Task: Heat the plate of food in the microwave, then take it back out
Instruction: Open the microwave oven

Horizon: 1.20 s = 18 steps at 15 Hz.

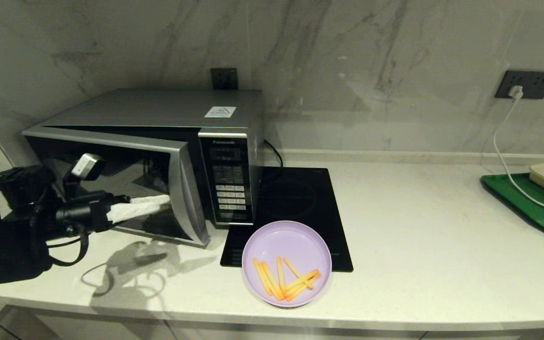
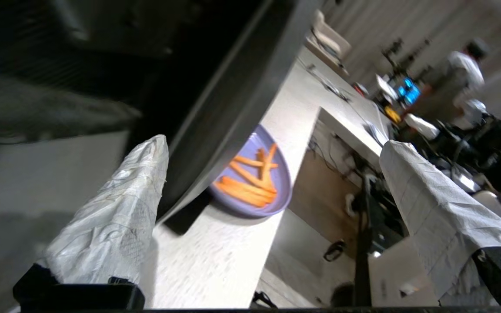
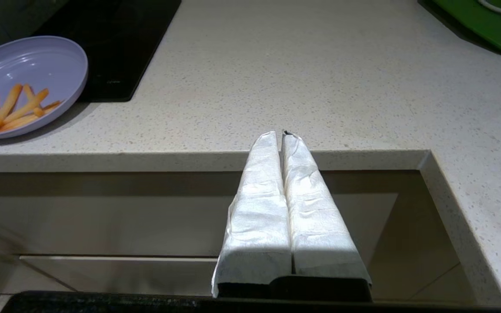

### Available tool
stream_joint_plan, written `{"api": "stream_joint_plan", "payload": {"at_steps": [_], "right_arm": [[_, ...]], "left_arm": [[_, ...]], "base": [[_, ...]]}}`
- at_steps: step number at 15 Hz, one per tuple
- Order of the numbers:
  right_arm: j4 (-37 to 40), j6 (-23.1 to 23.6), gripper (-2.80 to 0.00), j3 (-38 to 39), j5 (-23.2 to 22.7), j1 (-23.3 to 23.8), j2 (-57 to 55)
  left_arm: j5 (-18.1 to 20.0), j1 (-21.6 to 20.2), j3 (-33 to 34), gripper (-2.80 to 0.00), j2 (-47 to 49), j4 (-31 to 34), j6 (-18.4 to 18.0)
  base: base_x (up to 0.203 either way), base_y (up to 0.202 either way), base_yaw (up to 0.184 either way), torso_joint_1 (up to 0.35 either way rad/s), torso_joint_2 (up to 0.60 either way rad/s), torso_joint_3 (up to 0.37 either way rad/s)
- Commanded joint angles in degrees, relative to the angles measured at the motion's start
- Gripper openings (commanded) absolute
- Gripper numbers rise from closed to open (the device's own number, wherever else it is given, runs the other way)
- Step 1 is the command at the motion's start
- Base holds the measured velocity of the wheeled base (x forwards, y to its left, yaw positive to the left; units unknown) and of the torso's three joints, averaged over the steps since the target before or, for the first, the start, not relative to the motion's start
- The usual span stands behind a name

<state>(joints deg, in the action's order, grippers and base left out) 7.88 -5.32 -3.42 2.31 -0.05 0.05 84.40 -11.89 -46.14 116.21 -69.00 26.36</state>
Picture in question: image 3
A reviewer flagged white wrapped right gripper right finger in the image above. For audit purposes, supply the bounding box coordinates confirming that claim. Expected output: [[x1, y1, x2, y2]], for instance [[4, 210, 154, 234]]
[[280, 132, 372, 286]]

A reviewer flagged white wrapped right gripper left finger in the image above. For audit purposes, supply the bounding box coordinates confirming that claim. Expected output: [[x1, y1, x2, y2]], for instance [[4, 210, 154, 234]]
[[211, 131, 293, 298]]

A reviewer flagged lilac round plate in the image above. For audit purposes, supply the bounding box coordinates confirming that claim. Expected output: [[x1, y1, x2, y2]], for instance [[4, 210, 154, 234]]
[[0, 36, 89, 140]]

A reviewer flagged silver microwave oven body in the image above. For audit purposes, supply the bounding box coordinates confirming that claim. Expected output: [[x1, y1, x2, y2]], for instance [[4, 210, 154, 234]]
[[0, 0, 68, 47]]

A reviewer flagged black induction cooktop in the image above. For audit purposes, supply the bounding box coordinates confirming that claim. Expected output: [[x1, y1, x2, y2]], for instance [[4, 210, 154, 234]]
[[29, 0, 182, 103]]

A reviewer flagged orange french fry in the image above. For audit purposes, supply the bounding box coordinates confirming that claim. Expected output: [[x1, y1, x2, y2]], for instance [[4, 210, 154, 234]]
[[3, 88, 50, 125], [0, 83, 23, 131], [0, 100, 63, 133], [22, 83, 45, 117]]

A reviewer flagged green plastic tray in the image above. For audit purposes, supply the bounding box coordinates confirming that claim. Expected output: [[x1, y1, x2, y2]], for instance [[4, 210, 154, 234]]
[[417, 0, 501, 56]]

